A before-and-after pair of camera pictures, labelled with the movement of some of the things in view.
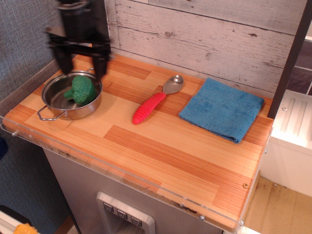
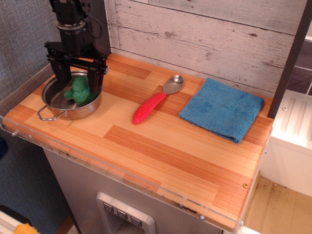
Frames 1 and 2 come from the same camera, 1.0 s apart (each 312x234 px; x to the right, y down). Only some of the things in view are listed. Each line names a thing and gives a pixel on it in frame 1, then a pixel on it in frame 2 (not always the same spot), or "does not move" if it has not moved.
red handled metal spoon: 172,84 does not move
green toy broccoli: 83,92 does not move
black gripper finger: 100,62 to 95,76
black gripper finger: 64,58 to 62,71
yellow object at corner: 25,228 does not move
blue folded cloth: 227,110 does not move
